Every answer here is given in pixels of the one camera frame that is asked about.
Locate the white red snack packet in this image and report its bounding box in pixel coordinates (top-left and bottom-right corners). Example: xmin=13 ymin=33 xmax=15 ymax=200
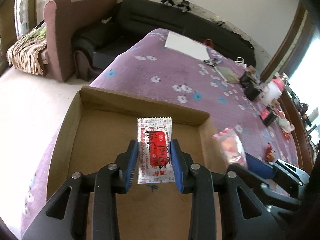
xmin=137 ymin=117 xmax=175 ymax=184

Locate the black marker pen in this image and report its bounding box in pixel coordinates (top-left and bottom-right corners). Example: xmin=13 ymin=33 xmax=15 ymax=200
xmin=203 ymin=58 xmax=223 ymax=67

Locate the pink snack packet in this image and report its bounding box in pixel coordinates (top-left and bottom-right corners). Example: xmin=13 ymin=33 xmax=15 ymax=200
xmin=213 ymin=128 xmax=248 ymax=168

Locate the purple floral tablecloth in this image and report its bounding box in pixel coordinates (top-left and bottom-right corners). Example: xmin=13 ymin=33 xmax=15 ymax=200
xmin=86 ymin=29 xmax=289 ymax=239

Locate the brown cardboard tray box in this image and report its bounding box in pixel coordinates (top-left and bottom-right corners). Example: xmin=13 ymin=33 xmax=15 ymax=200
xmin=47 ymin=87 xmax=226 ymax=239

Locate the olive notebook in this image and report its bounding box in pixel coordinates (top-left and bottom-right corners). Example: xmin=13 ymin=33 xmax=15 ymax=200
xmin=216 ymin=67 xmax=240 ymax=83

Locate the black container with pink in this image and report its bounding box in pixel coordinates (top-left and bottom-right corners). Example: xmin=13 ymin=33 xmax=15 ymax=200
xmin=260 ymin=107 xmax=277 ymax=127

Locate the black sofa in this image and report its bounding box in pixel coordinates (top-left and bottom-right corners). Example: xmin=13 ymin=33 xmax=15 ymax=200
xmin=72 ymin=0 xmax=257 ymax=81

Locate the dark red snack bag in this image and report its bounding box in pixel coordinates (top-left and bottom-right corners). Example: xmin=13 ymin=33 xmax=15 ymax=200
xmin=265 ymin=143 xmax=275 ymax=162

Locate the pink water bottle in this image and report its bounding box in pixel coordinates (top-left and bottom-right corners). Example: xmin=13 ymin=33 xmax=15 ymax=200
xmin=271 ymin=76 xmax=285 ymax=92

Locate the black cup holder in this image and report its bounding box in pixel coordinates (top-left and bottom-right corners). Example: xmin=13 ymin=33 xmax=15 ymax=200
xmin=239 ymin=71 xmax=261 ymax=101

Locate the white paper sheet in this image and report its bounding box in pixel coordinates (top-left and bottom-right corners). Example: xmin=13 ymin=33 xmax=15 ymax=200
xmin=164 ymin=31 xmax=210 ymax=61

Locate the white crumpled cloth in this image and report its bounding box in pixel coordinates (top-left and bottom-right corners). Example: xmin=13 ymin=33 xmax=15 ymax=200
xmin=277 ymin=117 xmax=295 ymax=133

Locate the patterned brown blanket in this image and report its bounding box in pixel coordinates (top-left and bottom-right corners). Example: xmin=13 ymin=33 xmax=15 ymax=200
xmin=7 ymin=23 xmax=47 ymax=76

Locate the maroon armchair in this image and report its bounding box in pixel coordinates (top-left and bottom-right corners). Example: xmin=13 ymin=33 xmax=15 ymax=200
xmin=43 ymin=0 xmax=117 ymax=82

